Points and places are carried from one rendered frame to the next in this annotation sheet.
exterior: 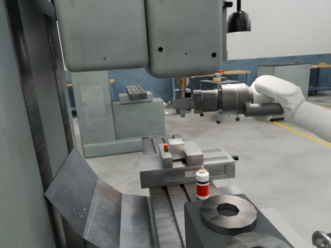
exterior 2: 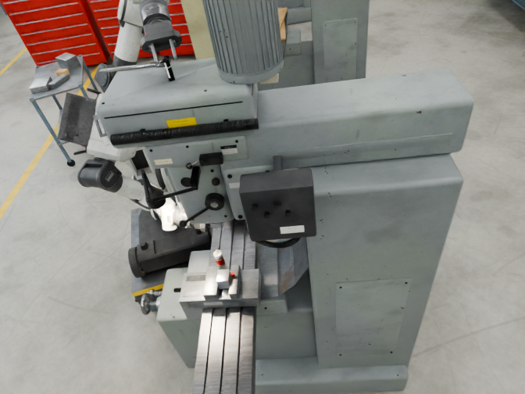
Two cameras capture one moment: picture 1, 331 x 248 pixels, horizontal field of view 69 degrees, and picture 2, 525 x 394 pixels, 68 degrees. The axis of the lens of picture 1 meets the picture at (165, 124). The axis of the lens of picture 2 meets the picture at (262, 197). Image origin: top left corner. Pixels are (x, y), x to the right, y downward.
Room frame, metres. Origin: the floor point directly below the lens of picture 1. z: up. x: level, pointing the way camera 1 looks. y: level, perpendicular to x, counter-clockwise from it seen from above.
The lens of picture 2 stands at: (1.77, 0.45, 2.43)
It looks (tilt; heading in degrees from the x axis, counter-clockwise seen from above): 44 degrees down; 195
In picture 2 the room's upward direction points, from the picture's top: 11 degrees counter-clockwise
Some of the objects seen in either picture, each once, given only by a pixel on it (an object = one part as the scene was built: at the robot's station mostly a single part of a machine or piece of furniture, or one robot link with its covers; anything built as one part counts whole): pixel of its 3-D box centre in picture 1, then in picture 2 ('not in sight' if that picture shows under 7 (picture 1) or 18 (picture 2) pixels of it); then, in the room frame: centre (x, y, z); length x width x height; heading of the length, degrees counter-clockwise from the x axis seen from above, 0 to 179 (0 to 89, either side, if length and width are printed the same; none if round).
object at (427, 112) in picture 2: not in sight; (334, 123); (0.64, 0.44, 1.66); 0.80 x 0.23 x 0.20; 97
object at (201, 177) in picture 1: (202, 181); (218, 256); (0.70, -0.11, 0.97); 0.04 x 0.04 x 0.11
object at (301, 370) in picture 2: not in sight; (295, 338); (0.67, 0.19, 0.10); 1.20 x 0.60 x 0.20; 97
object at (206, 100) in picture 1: (214, 101); (198, 218); (0.69, -0.15, 1.23); 0.13 x 0.12 x 0.10; 173
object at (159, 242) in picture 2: not in sight; (169, 215); (0.09, -0.67, 0.59); 0.64 x 0.52 x 0.33; 22
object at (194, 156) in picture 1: (190, 152); (212, 282); (0.87, -0.09, 1.01); 0.15 x 0.06 x 0.04; 6
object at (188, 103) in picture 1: (182, 104); not in sight; (0.67, -0.05, 1.23); 0.06 x 0.02 x 0.03; 83
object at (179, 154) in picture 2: not in sight; (201, 133); (0.70, -0.01, 1.68); 0.34 x 0.24 x 0.10; 97
